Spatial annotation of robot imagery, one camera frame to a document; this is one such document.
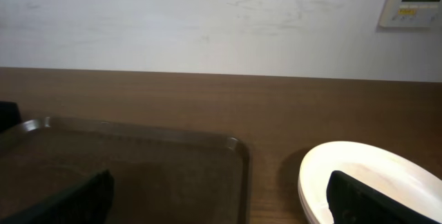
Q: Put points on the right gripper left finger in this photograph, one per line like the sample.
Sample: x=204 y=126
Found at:
x=86 y=203

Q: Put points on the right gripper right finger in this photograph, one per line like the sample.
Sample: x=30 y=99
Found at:
x=352 y=202

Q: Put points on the white plate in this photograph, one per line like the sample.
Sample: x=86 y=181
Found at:
x=384 y=171

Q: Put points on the large brown tray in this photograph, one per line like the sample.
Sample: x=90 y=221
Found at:
x=161 y=175

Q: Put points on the white wall control panel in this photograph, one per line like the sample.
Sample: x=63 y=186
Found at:
x=411 y=14

